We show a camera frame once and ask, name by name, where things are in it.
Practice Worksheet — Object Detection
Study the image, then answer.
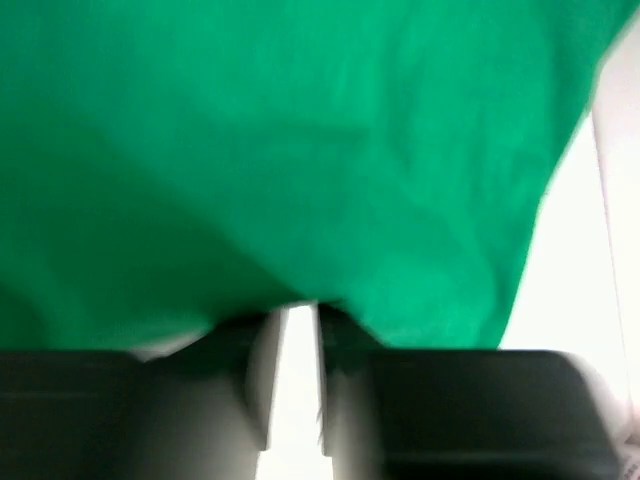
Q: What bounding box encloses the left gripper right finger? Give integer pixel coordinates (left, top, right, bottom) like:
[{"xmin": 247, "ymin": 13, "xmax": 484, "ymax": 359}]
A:
[{"xmin": 318, "ymin": 305, "xmax": 621, "ymax": 479}]

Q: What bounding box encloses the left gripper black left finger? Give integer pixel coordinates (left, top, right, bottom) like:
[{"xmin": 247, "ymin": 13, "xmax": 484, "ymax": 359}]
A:
[{"xmin": 1, "ymin": 312, "xmax": 282, "ymax": 479}]

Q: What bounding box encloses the green polo shirt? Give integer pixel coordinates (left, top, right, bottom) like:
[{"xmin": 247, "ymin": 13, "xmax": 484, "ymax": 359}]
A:
[{"xmin": 1, "ymin": 1, "xmax": 639, "ymax": 349}]

